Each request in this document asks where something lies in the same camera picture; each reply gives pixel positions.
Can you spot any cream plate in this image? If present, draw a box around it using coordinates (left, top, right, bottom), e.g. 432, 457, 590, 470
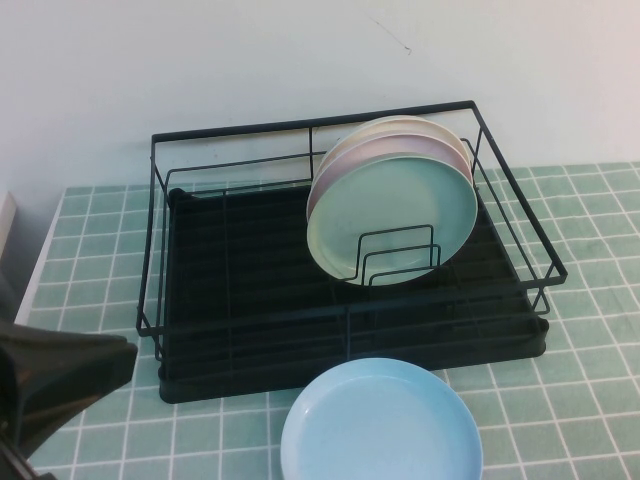
330, 115, 460, 144
319, 121, 472, 169

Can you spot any pink plate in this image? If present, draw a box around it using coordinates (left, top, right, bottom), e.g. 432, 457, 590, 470
306, 132, 474, 221

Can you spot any light blue plate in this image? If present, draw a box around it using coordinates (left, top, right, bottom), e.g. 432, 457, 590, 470
279, 358, 484, 480

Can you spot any black plastic drip tray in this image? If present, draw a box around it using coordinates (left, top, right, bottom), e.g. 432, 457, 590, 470
157, 186, 550, 404

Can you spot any black wire dish rack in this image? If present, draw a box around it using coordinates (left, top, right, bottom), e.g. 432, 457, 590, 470
135, 99, 569, 362

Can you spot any green plate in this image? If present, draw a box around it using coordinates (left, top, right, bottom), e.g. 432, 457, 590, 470
305, 155, 479, 288

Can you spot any green tile pattern tablecloth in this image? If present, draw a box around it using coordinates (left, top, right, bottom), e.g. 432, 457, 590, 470
13, 162, 640, 480

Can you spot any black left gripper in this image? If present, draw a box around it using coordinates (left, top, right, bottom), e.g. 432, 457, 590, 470
0, 322, 139, 480

